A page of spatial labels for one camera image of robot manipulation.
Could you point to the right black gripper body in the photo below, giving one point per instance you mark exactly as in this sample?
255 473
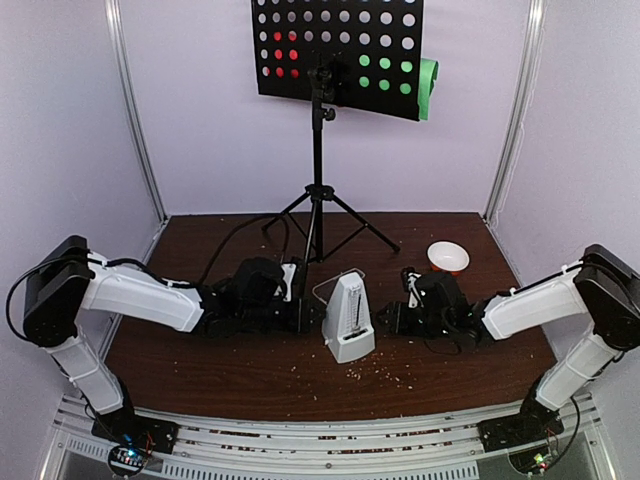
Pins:
396 317

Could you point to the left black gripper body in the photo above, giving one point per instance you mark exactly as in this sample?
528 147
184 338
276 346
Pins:
257 316

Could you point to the grey metronome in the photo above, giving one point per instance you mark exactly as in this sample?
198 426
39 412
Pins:
347 328

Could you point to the clear plastic metronome cover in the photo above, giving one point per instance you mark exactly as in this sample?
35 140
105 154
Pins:
325 292

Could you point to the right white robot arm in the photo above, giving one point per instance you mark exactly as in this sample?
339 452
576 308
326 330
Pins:
599 287

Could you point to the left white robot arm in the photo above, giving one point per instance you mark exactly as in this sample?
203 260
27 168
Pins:
262 295

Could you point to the orange and white bowl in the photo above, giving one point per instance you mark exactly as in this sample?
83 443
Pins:
447 256

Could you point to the green paper sheet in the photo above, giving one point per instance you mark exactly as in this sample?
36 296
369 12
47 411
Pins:
428 75

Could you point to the black perforated music stand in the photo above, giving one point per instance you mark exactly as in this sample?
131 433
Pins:
363 55

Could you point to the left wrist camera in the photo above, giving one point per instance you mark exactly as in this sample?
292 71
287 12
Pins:
285 290

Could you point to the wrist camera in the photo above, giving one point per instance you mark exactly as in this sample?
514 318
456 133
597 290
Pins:
285 290
409 278

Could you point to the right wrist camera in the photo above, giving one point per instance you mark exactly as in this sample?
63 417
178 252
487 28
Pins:
409 278

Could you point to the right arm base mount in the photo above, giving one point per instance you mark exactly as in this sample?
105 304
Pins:
515 430

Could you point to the aluminium front rail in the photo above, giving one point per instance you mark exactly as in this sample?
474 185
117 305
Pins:
438 446

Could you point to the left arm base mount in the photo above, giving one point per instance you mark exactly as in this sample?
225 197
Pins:
142 433

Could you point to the right aluminium frame post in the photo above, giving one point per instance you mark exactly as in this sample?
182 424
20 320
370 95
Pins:
523 95

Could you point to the aluminium frame post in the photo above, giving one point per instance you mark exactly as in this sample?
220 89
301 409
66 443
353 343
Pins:
523 95
117 36

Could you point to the left aluminium frame post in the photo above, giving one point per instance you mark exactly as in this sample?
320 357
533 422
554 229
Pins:
117 36

